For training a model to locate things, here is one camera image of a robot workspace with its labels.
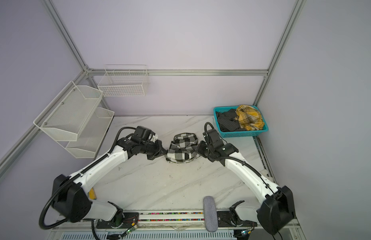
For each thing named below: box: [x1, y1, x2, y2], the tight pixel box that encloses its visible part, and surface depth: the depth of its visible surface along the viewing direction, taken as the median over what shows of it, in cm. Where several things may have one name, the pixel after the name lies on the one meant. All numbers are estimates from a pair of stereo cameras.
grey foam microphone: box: [203, 196, 218, 233], surface depth 75 cm
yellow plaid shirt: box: [234, 104, 265, 131], surface depth 106 cm
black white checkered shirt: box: [165, 132, 200, 164], surface depth 100 cm
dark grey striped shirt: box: [215, 108, 246, 132], surface depth 107 cm
